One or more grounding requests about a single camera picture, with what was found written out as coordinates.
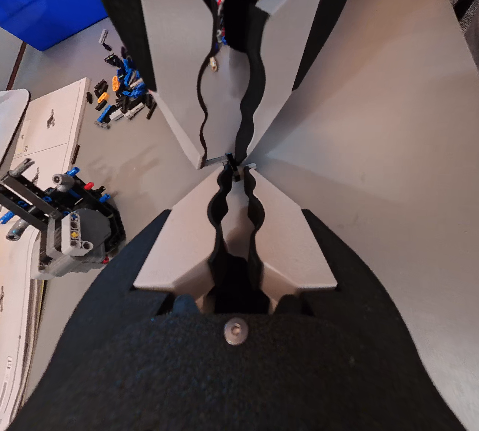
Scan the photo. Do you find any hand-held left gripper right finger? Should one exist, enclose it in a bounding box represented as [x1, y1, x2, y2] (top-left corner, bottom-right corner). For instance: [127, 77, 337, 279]
[243, 167, 337, 300]

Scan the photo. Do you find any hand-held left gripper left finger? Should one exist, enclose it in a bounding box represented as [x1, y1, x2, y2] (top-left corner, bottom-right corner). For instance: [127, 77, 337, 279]
[133, 167, 229, 300]

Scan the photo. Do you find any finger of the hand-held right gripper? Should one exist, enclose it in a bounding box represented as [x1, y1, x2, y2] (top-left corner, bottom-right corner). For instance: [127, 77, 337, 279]
[224, 0, 323, 163]
[134, 0, 215, 170]

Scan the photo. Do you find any small lego axle connector piece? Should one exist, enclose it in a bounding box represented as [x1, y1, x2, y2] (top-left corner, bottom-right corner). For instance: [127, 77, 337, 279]
[204, 153, 257, 182]

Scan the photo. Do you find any pile of black blue lego pieces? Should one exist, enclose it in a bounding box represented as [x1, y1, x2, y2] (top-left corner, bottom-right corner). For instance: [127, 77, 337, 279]
[86, 29, 158, 129]

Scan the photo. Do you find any partly built grey lego model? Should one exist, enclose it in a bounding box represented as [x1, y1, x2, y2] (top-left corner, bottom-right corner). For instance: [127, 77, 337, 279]
[0, 158, 126, 281]

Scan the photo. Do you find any open instruction booklet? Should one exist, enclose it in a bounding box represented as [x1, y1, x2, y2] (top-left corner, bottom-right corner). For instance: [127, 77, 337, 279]
[0, 77, 93, 420]

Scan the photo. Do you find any white stand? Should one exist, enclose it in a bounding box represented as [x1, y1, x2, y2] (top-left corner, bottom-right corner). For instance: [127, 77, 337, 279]
[0, 89, 31, 167]

